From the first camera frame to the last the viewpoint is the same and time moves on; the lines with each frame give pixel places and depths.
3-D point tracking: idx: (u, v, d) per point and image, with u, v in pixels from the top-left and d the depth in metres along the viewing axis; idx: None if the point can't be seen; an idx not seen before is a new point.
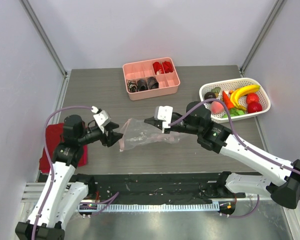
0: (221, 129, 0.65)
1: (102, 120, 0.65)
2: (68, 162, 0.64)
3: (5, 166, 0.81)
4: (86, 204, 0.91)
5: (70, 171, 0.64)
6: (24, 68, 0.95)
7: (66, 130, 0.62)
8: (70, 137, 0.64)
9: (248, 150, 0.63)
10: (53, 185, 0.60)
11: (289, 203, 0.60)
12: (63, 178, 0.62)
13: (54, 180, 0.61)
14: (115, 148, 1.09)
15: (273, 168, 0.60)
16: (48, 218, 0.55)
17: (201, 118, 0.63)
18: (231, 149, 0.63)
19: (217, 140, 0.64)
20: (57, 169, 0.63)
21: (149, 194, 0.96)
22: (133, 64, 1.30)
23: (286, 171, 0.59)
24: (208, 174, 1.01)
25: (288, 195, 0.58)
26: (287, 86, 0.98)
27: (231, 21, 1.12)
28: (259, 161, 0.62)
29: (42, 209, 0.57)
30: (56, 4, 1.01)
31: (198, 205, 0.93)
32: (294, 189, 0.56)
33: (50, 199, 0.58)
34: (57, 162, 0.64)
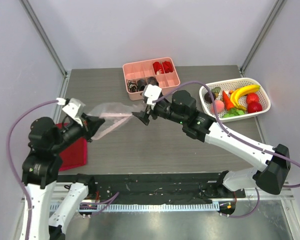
0: (206, 118, 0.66)
1: (73, 110, 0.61)
2: (43, 184, 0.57)
3: (5, 166, 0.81)
4: (86, 204, 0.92)
5: (47, 190, 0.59)
6: (24, 68, 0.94)
7: (34, 141, 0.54)
8: (41, 148, 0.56)
9: (231, 136, 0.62)
10: (32, 212, 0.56)
11: (272, 188, 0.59)
12: (41, 202, 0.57)
13: (32, 206, 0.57)
14: (115, 148, 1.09)
15: (254, 153, 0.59)
16: None
17: (186, 107, 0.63)
18: (213, 137, 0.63)
19: (201, 128, 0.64)
20: (33, 194, 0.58)
21: (149, 194, 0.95)
22: (133, 64, 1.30)
23: (267, 155, 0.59)
24: (208, 174, 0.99)
25: (269, 179, 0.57)
26: (287, 85, 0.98)
27: (231, 21, 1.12)
28: (241, 147, 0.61)
29: (29, 236, 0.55)
30: (56, 4, 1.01)
31: (198, 205, 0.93)
32: (274, 172, 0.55)
33: (33, 226, 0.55)
34: (30, 185, 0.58)
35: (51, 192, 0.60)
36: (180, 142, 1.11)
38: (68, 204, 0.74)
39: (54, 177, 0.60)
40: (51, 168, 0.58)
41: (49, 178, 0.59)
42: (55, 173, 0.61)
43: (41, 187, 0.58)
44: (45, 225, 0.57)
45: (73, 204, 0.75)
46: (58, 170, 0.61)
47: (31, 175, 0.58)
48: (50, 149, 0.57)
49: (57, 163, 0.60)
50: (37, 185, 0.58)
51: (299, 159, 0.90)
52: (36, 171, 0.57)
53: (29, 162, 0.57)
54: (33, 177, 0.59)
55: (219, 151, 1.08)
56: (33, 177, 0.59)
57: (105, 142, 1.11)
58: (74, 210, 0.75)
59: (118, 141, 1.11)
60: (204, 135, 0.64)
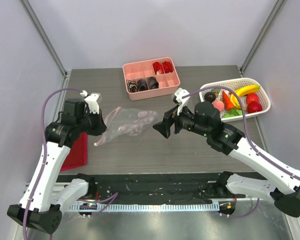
0: (234, 131, 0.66)
1: (95, 97, 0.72)
2: (61, 142, 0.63)
3: (6, 167, 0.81)
4: (86, 204, 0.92)
5: (62, 151, 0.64)
6: (24, 68, 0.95)
7: (69, 106, 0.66)
8: (70, 114, 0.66)
9: (260, 155, 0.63)
10: (44, 168, 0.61)
11: (293, 211, 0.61)
12: (55, 160, 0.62)
13: (45, 162, 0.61)
14: (115, 148, 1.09)
15: (283, 177, 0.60)
16: (40, 203, 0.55)
17: (210, 118, 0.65)
18: (241, 153, 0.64)
19: (227, 142, 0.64)
20: (49, 151, 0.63)
21: (149, 194, 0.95)
22: (133, 64, 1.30)
23: (296, 181, 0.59)
24: (208, 174, 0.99)
25: (294, 204, 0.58)
26: (287, 85, 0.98)
27: (231, 21, 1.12)
28: (269, 167, 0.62)
29: (34, 193, 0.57)
30: (56, 5, 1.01)
31: (198, 205, 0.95)
32: None
33: (41, 184, 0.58)
34: (49, 142, 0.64)
35: (65, 154, 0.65)
36: (180, 142, 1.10)
38: (69, 191, 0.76)
39: (69, 144, 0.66)
40: (71, 132, 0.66)
41: (67, 141, 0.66)
42: (71, 142, 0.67)
43: (58, 146, 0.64)
44: (50, 189, 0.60)
45: (74, 191, 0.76)
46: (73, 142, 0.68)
47: (52, 134, 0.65)
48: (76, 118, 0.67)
49: (76, 132, 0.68)
50: (55, 144, 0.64)
51: (299, 159, 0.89)
52: (59, 130, 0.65)
53: (54, 124, 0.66)
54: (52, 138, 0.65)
55: (219, 152, 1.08)
56: (52, 139, 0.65)
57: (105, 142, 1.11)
58: (74, 196, 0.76)
59: (118, 141, 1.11)
60: (230, 149, 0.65)
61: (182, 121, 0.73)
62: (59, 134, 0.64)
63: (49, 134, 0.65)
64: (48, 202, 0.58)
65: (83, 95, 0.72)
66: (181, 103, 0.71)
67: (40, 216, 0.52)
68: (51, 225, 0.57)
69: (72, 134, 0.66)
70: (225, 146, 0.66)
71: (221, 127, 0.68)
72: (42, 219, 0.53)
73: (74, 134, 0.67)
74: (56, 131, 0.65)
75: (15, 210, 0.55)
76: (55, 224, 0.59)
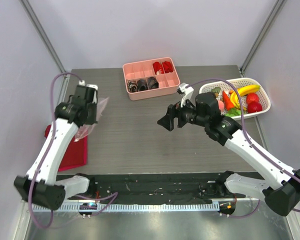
0: (232, 123, 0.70)
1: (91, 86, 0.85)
2: (70, 119, 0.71)
3: (6, 167, 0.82)
4: (86, 204, 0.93)
5: (70, 129, 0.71)
6: (24, 68, 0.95)
7: (81, 90, 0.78)
8: (81, 97, 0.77)
9: (253, 148, 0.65)
10: (54, 141, 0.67)
11: (281, 208, 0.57)
12: (63, 136, 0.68)
13: (55, 137, 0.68)
14: (114, 148, 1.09)
15: (272, 170, 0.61)
16: (47, 174, 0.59)
17: (208, 106, 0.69)
18: (235, 144, 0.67)
19: (223, 131, 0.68)
20: (59, 127, 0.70)
21: (149, 194, 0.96)
22: (133, 64, 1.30)
23: (285, 176, 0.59)
24: (208, 173, 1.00)
25: (281, 200, 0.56)
26: (287, 85, 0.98)
27: (231, 21, 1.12)
28: (260, 160, 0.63)
29: (41, 165, 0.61)
30: (56, 5, 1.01)
31: (198, 205, 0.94)
32: (288, 193, 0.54)
33: (48, 158, 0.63)
34: (59, 120, 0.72)
35: (73, 132, 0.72)
36: (180, 142, 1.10)
38: (73, 181, 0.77)
39: (77, 122, 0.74)
40: (79, 112, 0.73)
41: (75, 120, 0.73)
42: (79, 122, 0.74)
43: (67, 122, 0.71)
44: (56, 163, 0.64)
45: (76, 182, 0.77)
46: (81, 122, 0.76)
47: (63, 111, 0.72)
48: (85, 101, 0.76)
49: (84, 113, 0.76)
50: (65, 121, 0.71)
51: (299, 159, 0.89)
52: (69, 109, 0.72)
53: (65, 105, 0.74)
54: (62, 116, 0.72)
55: (219, 152, 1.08)
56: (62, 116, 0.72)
57: (105, 142, 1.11)
58: (76, 188, 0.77)
59: (117, 141, 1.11)
60: (225, 138, 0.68)
61: (184, 114, 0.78)
62: (69, 112, 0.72)
63: (59, 112, 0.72)
64: (53, 176, 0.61)
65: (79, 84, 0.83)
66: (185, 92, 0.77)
67: (45, 187, 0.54)
68: (55, 201, 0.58)
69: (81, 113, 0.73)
70: (221, 136, 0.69)
71: (220, 119, 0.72)
72: (48, 191, 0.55)
73: (82, 115, 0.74)
74: (66, 109, 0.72)
75: (22, 179, 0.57)
76: (58, 200, 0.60)
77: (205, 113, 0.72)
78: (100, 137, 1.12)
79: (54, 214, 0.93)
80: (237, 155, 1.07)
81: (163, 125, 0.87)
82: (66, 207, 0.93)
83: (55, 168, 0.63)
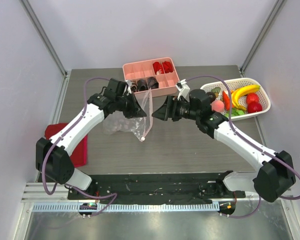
0: (220, 116, 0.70)
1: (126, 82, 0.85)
2: (101, 107, 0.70)
3: (6, 166, 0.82)
4: (86, 204, 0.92)
5: (99, 115, 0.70)
6: (24, 68, 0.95)
7: (113, 84, 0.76)
8: (113, 90, 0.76)
9: (237, 135, 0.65)
10: (81, 120, 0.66)
11: (268, 192, 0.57)
12: (92, 117, 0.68)
13: (84, 116, 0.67)
14: (114, 148, 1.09)
15: (254, 152, 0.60)
16: (68, 143, 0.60)
17: (199, 101, 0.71)
18: (221, 132, 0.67)
19: (210, 123, 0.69)
20: (89, 110, 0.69)
21: (149, 194, 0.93)
22: (133, 64, 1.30)
23: (266, 157, 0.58)
24: (208, 174, 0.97)
25: (264, 180, 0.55)
26: (287, 85, 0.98)
27: (232, 21, 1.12)
28: (243, 145, 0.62)
29: (66, 134, 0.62)
30: (56, 5, 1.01)
31: (198, 205, 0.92)
32: (267, 172, 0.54)
33: (73, 131, 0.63)
34: (92, 105, 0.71)
35: (98, 120, 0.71)
36: (180, 142, 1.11)
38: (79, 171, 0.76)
39: (105, 114, 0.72)
40: (110, 105, 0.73)
41: (104, 111, 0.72)
42: (107, 114, 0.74)
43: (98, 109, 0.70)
44: (78, 139, 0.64)
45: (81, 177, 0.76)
46: (109, 114, 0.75)
47: (95, 100, 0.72)
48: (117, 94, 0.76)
49: (114, 106, 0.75)
50: (96, 107, 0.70)
51: (299, 159, 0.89)
52: (102, 99, 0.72)
53: (97, 95, 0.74)
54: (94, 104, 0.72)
55: (219, 151, 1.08)
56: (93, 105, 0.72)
57: (105, 142, 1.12)
58: (80, 181, 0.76)
59: (118, 141, 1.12)
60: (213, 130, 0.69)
61: (179, 108, 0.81)
62: (101, 102, 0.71)
63: (92, 99, 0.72)
64: (71, 148, 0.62)
65: None
66: (183, 88, 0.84)
67: (63, 154, 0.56)
68: (65, 174, 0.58)
69: (111, 105, 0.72)
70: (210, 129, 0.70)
71: (210, 113, 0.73)
72: (63, 158, 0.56)
73: (112, 107, 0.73)
74: (99, 99, 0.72)
75: (45, 140, 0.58)
76: (67, 175, 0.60)
77: (196, 107, 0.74)
78: (100, 137, 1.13)
79: (54, 214, 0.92)
80: (237, 156, 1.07)
81: (159, 118, 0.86)
82: (66, 207, 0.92)
83: (76, 142, 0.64)
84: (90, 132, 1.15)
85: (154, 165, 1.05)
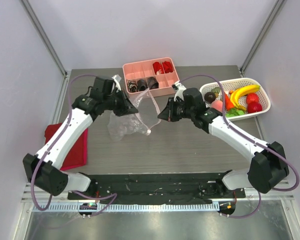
0: (214, 111, 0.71)
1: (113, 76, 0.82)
2: (87, 111, 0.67)
3: (6, 166, 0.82)
4: (86, 204, 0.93)
5: (86, 119, 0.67)
6: (24, 68, 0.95)
7: (100, 83, 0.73)
8: (99, 90, 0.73)
9: (230, 128, 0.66)
10: (67, 128, 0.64)
11: (261, 183, 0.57)
12: (79, 124, 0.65)
13: (69, 124, 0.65)
14: (114, 148, 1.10)
15: (246, 144, 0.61)
16: (56, 157, 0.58)
17: (192, 97, 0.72)
18: (215, 127, 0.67)
19: (205, 118, 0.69)
20: (75, 116, 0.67)
21: (149, 194, 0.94)
22: (133, 64, 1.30)
23: (258, 148, 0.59)
24: (208, 174, 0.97)
25: (257, 171, 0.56)
26: (287, 85, 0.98)
27: (232, 21, 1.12)
28: (236, 137, 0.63)
29: (52, 148, 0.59)
30: (56, 5, 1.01)
31: (197, 205, 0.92)
32: (260, 162, 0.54)
33: (59, 142, 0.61)
34: (77, 109, 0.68)
35: (87, 124, 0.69)
36: (180, 142, 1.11)
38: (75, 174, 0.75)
39: (93, 116, 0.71)
40: (97, 106, 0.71)
41: (92, 113, 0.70)
42: (95, 116, 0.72)
43: (84, 113, 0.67)
44: (66, 149, 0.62)
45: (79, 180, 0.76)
46: (97, 116, 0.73)
47: (81, 103, 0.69)
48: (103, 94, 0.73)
49: (101, 107, 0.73)
50: (81, 112, 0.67)
51: (299, 159, 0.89)
52: (87, 101, 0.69)
53: (83, 96, 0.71)
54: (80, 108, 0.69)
55: (218, 152, 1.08)
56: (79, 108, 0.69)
57: (105, 142, 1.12)
58: (78, 182, 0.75)
59: (118, 141, 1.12)
60: (207, 125, 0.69)
61: (176, 108, 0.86)
62: (87, 105, 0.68)
63: (77, 102, 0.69)
64: (61, 160, 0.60)
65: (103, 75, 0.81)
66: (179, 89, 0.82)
67: (51, 170, 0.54)
68: (57, 186, 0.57)
69: (98, 107, 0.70)
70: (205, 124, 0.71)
71: (205, 109, 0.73)
72: (53, 173, 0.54)
73: (99, 109, 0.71)
74: (85, 102, 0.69)
75: (31, 157, 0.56)
76: (60, 187, 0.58)
77: (190, 104, 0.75)
78: (100, 137, 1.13)
79: (54, 214, 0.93)
80: (237, 156, 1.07)
81: (164, 119, 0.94)
82: (65, 207, 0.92)
83: (65, 152, 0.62)
84: (90, 132, 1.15)
85: (154, 166, 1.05)
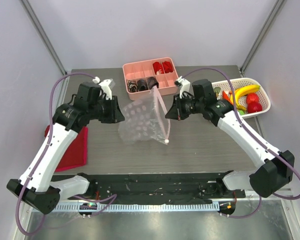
0: (226, 104, 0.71)
1: (106, 83, 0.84)
2: (68, 127, 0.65)
3: (6, 166, 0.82)
4: (86, 204, 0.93)
5: (69, 134, 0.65)
6: (24, 68, 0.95)
7: (83, 90, 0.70)
8: (83, 98, 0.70)
9: (242, 127, 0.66)
10: (48, 148, 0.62)
11: (263, 190, 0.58)
12: (59, 143, 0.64)
13: (50, 143, 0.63)
14: (115, 148, 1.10)
15: (257, 148, 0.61)
16: (38, 183, 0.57)
17: (201, 88, 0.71)
18: (226, 123, 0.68)
19: (217, 111, 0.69)
20: (55, 133, 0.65)
21: (149, 194, 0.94)
22: (133, 64, 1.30)
23: (269, 155, 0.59)
24: (208, 174, 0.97)
25: (263, 178, 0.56)
26: (287, 85, 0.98)
27: (232, 21, 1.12)
28: (248, 139, 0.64)
29: (34, 172, 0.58)
30: (56, 5, 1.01)
31: (198, 205, 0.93)
32: (269, 170, 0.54)
33: (42, 165, 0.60)
34: (57, 124, 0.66)
35: (71, 138, 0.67)
36: (180, 142, 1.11)
38: (71, 181, 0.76)
39: (76, 128, 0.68)
40: (80, 117, 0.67)
41: (74, 126, 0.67)
42: (78, 127, 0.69)
43: (65, 129, 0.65)
44: (51, 170, 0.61)
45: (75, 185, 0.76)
46: (81, 127, 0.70)
47: (61, 116, 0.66)
48: (88, 103, 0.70)
49: (85, 118, 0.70)
50: (62, 127, 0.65)
51: (298, 159, 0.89)
52: (68, 114, 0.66)
53: (65, 107, 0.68)
54: (61, 120, 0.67)
55: (218, 152, 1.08)
56: (60, 121, 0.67)
57: (105, 142, 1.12)
58: (74, 189, 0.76)
59: (118, 142, 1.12)
60: (218, 118, 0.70)
61: (185, 105, 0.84)
62: (68, 117, 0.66)
63: (58, 115, 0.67)
64: (47, 182, 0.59)
65: (95, 81, 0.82)
66: (183, 85, 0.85)
67: (35, 196, 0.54)
68: (46, 206, 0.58)
69: (81, 118, 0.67)
70: (214, 116, 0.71)
71: (216, 101, 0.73)
72: (38, 198, 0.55)
73: (82, 120, 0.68)
74: (65, 114, 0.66)
75: (14, 184, 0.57)
76: (50, 205, 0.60)
77: (200, 95, 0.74)
78: (100, 137, 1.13)
79: (54, 214, 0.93)
80: (237, 156, 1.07)
81: (173, 118, 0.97)
82: (66, 207, 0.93)
83: (50, 174, 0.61)
84: (90, 132, 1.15)
85: (154, 166, 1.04)
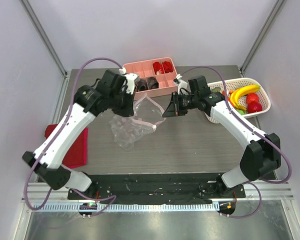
0: (219, 95, 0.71)
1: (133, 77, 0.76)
2: (86, 109, 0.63)
3: (6, 166, 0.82)
4: (86, 204, 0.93)
5: (86, 117, 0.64)
6: (24, 69, 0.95)
7: (108, 76, 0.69)
8: (107, 84, 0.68)
9: (232, 114, 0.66)
10: (64, 127, 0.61)
11: (252, 172, 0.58)
12: (76, 124, 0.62)
13: (67, 123, 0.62)
14: (115, 148, 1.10)
15: (244, 131, 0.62)
16: (50, 160, 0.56)
17: (195, 82, 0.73)
18: (216, 110, 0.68)
19: (209, 101, 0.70)
20: (73, 113, 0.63)
21: (149, 194, 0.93)
22: (133, 64, 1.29)
23: (255, 137, 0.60)
24: (209, 174, 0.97)
25: (250, 158, 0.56)
26: (287, 85, 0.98)
27: (231, 22, 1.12)
28: (237, 124, 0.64)
29: (48, 148, 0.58)
30: (56, 5, 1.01)
31: (198, 205, 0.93)
32: (254, 150, 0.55)
33: (56, 142, 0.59)
34: (76, 105, 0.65)
35: (87, 121, 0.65)
36: (180, 142, 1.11)
38: (78, 174, 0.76)
39: (94, 112, 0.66)
40: (99, 101, 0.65)
41: (93, 109, 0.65)
42: (96, 111, 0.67)
43: (83, 111, 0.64)
44: (64, 148, 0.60)
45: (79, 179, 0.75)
46: (99, 113, 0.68)
47: (81, 97, 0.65)
48: (112, 90, 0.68)
49: (105, 104, 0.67)
50: (81, 109, 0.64)
51: (298, 159, 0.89)
52: (88, 95, 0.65)
53: (86, 88, 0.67)
54: (80, 101, 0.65)
55: (218, 152, 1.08)
56: (79, 102, 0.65)
57: (106, 142, 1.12)
58: (79, 181, 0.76)
59: (117, 142, 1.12)
60: (210, 108, 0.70)
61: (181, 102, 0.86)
62: (88, 99, 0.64)
63: (78, 96, 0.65)
64: (59, 160, 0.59)
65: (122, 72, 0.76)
66: (180, 82, 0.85)
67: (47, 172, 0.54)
68: (56, 183, 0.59)
69: (100, 102, 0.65)
70: (207, 107, 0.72)
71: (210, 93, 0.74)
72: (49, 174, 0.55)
73: (102, 104, 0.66)
74: (86, 95, 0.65)
75: (29, 157, 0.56)
76: (60, 183, 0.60)
77: (194, 89, 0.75)
78: (100, 137, 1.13)
79: (54, 214, 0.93)
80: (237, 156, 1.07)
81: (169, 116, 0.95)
82: (65, 207, 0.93)
83: (63, 152, 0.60)
84: (90, 132, 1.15)
85: (155, 166, 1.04)
